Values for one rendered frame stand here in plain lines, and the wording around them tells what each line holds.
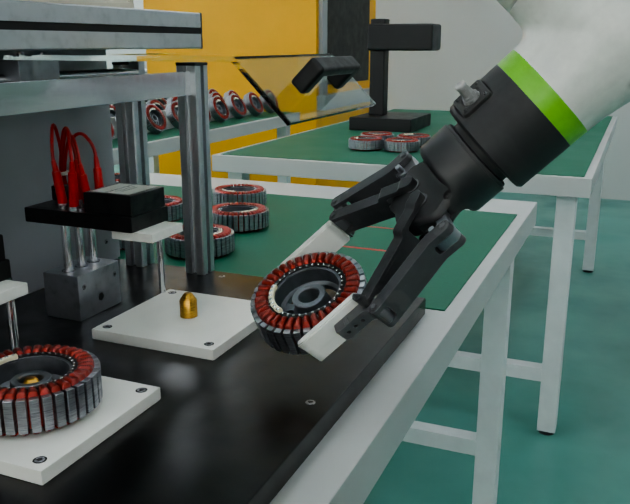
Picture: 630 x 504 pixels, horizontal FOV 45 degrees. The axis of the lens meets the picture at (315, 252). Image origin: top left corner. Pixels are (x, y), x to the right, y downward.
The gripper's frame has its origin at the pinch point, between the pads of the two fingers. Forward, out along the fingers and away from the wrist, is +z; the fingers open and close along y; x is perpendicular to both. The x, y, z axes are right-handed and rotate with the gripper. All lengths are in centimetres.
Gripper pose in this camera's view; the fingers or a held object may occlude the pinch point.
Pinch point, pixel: (313, 297)
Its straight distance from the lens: 71.8
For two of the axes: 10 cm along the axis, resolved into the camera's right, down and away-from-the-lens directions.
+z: -7.1, 6.4, 3.0
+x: 6.8, 5.3, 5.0
